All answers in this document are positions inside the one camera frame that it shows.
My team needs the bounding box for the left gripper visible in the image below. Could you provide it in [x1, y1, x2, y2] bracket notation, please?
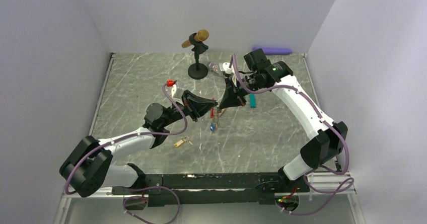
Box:
[161, 90, 218, 127]

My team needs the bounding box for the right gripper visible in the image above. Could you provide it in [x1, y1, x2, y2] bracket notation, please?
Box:
[219, 72, 265, 109]

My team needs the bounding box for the red handled key holder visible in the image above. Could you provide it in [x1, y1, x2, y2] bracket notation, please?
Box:
[210, 107, 220, 132]

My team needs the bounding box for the yellow key tag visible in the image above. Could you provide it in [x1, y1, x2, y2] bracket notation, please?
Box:
[174, 138, 186, 147]

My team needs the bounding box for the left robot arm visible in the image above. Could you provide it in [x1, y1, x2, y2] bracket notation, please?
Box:
[59, 90, 218, 197]

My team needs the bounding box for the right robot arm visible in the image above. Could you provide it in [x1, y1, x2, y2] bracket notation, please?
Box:
[219, 49, 349, 192]

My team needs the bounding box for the small wooden block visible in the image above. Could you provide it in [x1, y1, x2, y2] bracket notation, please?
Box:
[219, 109, 226, 116]

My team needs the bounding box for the teal block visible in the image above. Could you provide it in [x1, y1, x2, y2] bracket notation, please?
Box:
[249, 94, 257, 108]

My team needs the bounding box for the black microphone stand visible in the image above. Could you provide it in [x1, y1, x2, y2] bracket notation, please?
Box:
[188, 42, 209, 80]

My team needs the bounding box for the glitter silver microphone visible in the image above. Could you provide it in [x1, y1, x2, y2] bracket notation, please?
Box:
[206, 61, 223, 76]

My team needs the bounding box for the purple microphone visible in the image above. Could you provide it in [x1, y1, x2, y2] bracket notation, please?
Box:
[252, 46, 293, 55]

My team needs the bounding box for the gold microphone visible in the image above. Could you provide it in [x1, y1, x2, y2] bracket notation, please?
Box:
[181, 29, 209, 48]

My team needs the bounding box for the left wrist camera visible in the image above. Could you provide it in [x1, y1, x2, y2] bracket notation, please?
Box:
[171, 81, 185, 99]

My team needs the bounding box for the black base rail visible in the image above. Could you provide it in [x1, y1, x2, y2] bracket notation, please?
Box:
[112, 172, 309, 207]

